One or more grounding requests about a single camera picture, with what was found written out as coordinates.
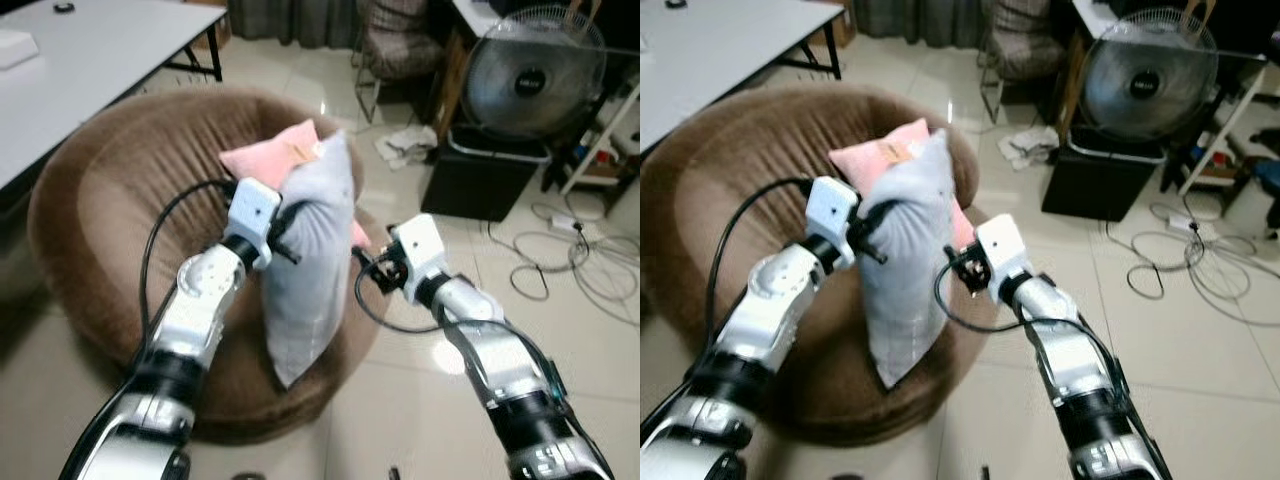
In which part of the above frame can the grey pillow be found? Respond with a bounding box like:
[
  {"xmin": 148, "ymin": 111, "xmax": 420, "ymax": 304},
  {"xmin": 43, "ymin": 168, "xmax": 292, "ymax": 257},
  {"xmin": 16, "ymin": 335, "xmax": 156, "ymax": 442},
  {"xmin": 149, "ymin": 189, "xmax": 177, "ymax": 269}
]
[
  {"xmin": 858, "ymin": 128, "xmax": 957, "ymax": 389},
  {"xmin": 260, "ymin": 128, "xmax": 359, "ymax": 389}
]

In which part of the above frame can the pink pillow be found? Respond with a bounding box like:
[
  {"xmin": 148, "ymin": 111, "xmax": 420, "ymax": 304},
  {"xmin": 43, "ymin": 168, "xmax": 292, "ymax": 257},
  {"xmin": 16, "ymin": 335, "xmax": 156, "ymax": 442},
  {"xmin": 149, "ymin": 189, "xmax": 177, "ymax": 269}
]
[
  {"xmin": 828, "ymin": 118, "xmax": 977, "ymax": 251},
  {"xmin": 219, "ymin": 119, "xmax": 371, "ymax": 251}
]

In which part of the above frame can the brown round velvet sofa chair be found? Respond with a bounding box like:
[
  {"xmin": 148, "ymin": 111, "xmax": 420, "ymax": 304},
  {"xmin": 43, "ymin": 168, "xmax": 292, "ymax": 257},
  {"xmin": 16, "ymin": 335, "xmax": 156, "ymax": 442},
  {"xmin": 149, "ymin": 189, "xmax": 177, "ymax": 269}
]
[
  {"xmin": 27, "ymin": 85, "xmax": 386, "ymax": 446},
  {"xmin": 640, "ymin": 85, "xmax": 991, "ymax": 446}
]

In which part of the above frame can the round black floor fan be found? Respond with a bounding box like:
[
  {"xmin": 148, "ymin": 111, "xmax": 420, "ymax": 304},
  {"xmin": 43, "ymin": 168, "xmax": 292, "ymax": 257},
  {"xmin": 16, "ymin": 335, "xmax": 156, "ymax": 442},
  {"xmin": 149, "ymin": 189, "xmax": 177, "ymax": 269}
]
[
  {"xmin": 468, "ymin": 5, "xmax": 609, "ymax": 141},
  {"xmin": 1082, "ymin": 8, "xmax": 1219, "ymax": 141}
]

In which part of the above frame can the crumpled white cloth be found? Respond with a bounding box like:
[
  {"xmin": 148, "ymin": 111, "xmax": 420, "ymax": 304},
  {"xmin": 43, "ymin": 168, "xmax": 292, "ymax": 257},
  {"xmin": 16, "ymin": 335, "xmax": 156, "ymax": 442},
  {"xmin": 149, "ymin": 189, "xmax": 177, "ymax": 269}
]
[
  {"xmin": 998, "ymin": 125, "xmax": 1061, "ymax": 171},
  {"xmin": 375, "ymin": 125, "xmax": 441, "ymax": 171}
]

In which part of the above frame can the black storage box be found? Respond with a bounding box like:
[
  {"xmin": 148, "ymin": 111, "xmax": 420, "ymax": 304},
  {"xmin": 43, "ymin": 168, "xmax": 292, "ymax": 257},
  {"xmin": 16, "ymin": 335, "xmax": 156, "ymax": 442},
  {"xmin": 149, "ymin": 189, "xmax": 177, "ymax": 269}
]
[
  {"xmin": 1040, "ymin": 130, "xmax": 1167, "ymax": 223},
  {"xmin": 420, "ymin": 125, "xmax": 553, "ymax": 223}
]

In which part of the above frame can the grey curtain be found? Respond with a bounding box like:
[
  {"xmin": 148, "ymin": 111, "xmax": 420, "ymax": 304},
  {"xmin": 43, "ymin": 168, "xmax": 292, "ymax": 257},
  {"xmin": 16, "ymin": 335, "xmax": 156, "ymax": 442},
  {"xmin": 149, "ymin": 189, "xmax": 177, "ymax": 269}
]
[
  {"xmin": 852, "ymin": 0, "xmax": 991, "ymax": 47},
  {"xmin": 228, "ymin": 0, "xmax": 366, "ymax": 51}
]

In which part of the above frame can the plaid cushioned chair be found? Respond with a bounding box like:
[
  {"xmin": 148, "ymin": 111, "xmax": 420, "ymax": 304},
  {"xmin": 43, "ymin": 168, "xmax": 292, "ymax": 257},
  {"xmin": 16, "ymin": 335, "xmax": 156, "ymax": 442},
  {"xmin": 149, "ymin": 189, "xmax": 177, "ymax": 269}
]
[
  {"xmin": 352, "ymin": 0, "xmax": 446, "ymax": 126},
  {"xmin": 980, "ymin": 0, "xmax": 1067, "ymax": 126}
]

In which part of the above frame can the white table with black legs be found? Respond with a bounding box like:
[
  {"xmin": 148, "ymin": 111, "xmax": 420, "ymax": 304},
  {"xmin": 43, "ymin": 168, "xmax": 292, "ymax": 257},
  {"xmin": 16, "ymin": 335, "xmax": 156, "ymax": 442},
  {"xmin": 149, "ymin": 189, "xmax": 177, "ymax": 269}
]
[
  {"xmin": 0, "ymin": 0, "xmax": 229, "ymax": 191},
  {"xmin": 640, "ymin": 0, "xmax": 846, "ymax": 156}
]

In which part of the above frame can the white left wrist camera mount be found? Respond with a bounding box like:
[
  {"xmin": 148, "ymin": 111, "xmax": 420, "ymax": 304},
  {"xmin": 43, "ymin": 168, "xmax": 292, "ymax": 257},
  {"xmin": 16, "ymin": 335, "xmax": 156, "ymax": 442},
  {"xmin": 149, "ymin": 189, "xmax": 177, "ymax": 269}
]
[
  {"xmin": 228, "ymin": 178, "xmax": 283, "ymax": 246},
  {"xmin": 805, "ymin": 176, "xmax": 861, "ymax": 246}
]

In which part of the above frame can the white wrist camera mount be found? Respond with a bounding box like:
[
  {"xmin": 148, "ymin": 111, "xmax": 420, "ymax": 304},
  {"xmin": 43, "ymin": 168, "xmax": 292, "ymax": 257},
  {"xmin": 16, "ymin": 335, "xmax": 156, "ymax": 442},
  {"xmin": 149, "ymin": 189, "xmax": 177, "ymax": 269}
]
[
  {"xmin": 228, "ymin": 178, "xmax": 283, "ymax": 246},
  {"xmin": 975, "ymin": 213, "xmax": 1033, "ymax": 281},
  {"xmin": 805, "ymin": 176, "xmax": 861, "ymax": 246},
  {"xmin": 388, "ymin": 213, "xmax": 448, "ymax": 281}
]

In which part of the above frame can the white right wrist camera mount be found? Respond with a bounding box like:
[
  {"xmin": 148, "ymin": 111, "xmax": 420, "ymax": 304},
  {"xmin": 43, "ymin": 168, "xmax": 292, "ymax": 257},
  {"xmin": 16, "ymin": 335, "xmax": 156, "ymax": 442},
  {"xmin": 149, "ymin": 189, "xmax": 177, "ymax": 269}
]
[
  {"xmin": 388, "ymin": 213, "xmax": 448, "ymax": 281},
  {"xmin": 975, "ymin": 213, "xmax": 1033, "ymax": 281}
]

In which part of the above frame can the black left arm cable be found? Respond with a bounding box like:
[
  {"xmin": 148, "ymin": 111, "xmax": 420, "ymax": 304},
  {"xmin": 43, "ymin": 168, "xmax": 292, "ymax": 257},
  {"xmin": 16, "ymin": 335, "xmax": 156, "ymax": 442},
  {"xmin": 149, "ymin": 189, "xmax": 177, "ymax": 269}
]
[
  {"xmin": 703, "ymin": 176, "xmax": 817, "ymax": 351},
  {"xmin": 137, "ymin": 178, "xmax": 241, "ymax": 351}
]

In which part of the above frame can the coiled black floor cable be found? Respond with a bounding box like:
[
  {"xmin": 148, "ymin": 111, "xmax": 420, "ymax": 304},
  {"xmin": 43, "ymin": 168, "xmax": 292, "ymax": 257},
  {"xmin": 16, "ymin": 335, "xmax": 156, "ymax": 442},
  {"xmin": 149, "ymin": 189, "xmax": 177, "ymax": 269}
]
[
  {"xmin": 485, "ymin": 200, "xmax": 641, "ymax": 331},
  {"xmin": 1105, "ymin": 205, "xmax": 1280, "ymax": 331}
]

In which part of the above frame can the white metal rack frame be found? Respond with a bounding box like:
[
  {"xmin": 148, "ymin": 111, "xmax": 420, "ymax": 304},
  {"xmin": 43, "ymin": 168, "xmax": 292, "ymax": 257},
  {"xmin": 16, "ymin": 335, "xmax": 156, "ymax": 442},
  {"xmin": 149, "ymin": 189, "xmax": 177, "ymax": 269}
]
[
  {"xmin": 545, "ymin": 75, "xmax": 641, "ymax": 196},
  {"xmin": 1165, "ymin": 60, "xmax": 1280, "ymax": 196}
]

